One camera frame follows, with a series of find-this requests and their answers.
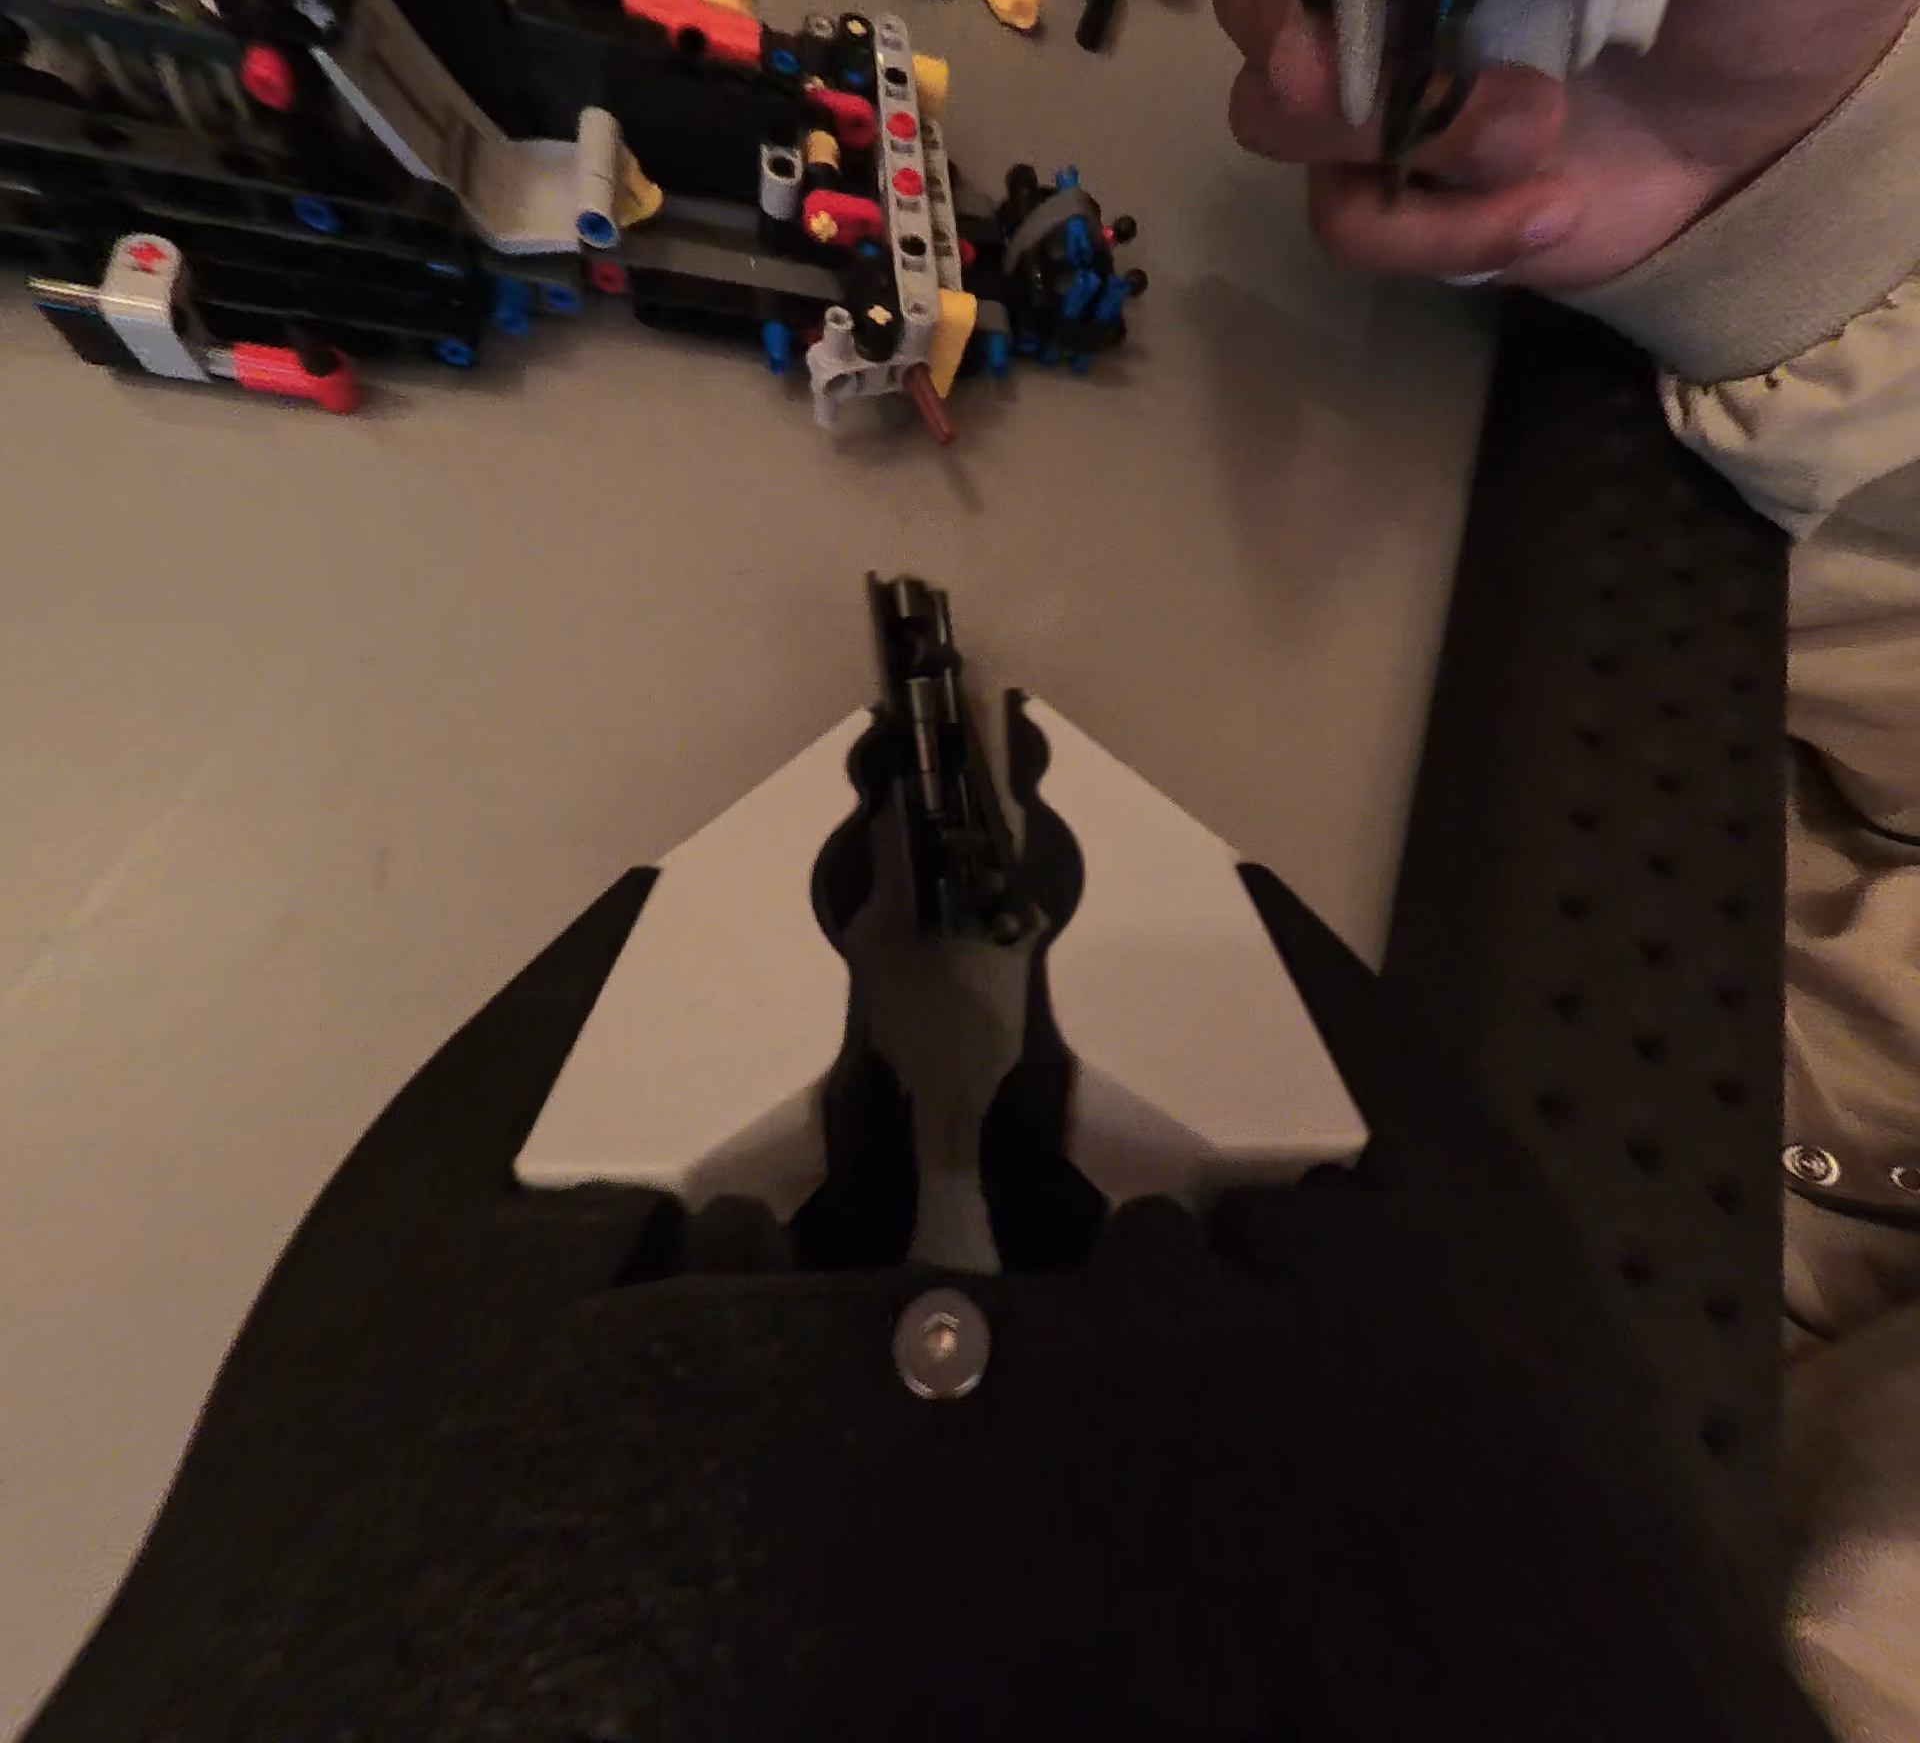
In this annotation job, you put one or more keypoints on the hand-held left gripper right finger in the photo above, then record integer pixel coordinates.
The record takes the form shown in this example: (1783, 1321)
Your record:
(1200, 1023)

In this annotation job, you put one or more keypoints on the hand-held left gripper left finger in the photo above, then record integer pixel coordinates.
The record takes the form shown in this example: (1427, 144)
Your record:
(690, 1023)

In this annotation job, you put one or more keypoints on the black brick assembly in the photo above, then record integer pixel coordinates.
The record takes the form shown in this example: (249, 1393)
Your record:
(922, 724)

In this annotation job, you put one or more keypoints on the person's right forearm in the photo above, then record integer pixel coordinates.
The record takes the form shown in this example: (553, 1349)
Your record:
(1800, 272)

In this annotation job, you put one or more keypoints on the person's right hand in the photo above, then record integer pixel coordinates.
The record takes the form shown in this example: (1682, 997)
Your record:
(1725, 122)

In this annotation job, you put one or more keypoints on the black perforated panel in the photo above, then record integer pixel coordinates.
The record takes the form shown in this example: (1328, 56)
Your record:
(1620, 724)

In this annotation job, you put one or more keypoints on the person's beige jacket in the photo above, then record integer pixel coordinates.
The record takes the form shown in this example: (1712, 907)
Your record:
(1860, 873)

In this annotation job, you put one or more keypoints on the partly built toy car chassis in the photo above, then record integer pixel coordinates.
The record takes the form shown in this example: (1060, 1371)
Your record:
(374, 122)

